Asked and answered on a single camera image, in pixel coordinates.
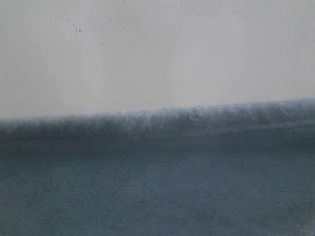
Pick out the light blue terry towel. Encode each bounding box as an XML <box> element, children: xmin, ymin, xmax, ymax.
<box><xmin>0</xmin><ymin>98</ymin><xmax>315</xmax><ymax>236</ymax></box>

